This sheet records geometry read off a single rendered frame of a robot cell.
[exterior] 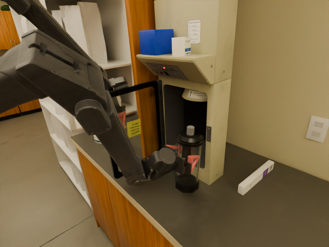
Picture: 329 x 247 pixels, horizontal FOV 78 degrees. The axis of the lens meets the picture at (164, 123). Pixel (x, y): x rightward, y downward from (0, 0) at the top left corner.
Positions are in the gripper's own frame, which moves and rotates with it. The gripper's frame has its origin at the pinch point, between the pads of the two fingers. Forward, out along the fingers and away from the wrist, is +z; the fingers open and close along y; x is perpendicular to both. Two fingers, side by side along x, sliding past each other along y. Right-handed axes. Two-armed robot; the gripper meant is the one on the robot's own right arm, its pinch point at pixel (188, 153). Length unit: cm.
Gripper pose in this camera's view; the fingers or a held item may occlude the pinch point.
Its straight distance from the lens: 80.8
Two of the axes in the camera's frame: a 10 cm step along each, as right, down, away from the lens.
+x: -0.1, 9.3, 3.6
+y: -6.9, -2.7, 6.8
